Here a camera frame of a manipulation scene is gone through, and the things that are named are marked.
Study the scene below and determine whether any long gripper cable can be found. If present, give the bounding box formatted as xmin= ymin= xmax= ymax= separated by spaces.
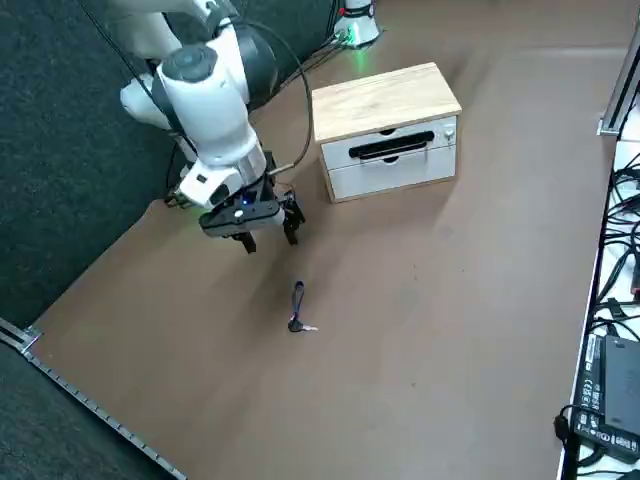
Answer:
xmin=79 ymin=0 xmax=154 ymax=99
xmin=234 ymin=19 xmax=315 ymax=175

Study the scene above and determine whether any black drawer handle bar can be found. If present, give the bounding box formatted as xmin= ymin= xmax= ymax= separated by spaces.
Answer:
xmin=347 ymin=130 xmax=435 ymax=164

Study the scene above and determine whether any black power adapter brick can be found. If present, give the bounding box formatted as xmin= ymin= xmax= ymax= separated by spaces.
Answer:
xmin=573 ymin=333 xmax=640 ymax=429
xmin=571 ymin=404 xmax=640 ymax=465

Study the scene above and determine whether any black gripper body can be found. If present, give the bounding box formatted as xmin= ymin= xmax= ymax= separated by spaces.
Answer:
xmin=199 ymin=149 xmax=283 ymax=239

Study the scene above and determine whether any wooden drawer box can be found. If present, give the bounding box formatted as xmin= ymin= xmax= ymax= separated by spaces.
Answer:
xmin=310 ymin=61 xmax=463 ymax=205

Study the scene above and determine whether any black arm base cable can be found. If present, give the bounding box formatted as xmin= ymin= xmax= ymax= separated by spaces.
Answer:
xmin=272 ymin=27 xmax=351 ymax=96
xmin=163 ymin=149 xmax=194 ymax=210

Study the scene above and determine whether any aluminium profile post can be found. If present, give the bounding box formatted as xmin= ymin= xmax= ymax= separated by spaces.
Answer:
xmin=597 ymin=34 xmax=640 ymax=136

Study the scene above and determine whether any black loose cable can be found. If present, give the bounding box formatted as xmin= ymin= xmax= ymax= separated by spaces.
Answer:
xmin=602 ymin=164 xmax=640 ymax=239
xmin=597 ymin=244 xmax=640 ymax=309

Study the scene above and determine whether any key with blue lanyard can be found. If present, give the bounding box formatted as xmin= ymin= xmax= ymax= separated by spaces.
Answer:
xmin=286 ymin=280 xmax=320 ymax=335

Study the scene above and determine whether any black adapter cable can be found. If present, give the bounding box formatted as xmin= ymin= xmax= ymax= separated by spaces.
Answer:
xmin=552 ymin=403 xmax=584 ymax=480

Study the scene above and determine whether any aluminium table edge rail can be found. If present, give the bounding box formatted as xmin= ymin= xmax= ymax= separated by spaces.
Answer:
xmin=0 ymin=315 xmax=187 ymax=480

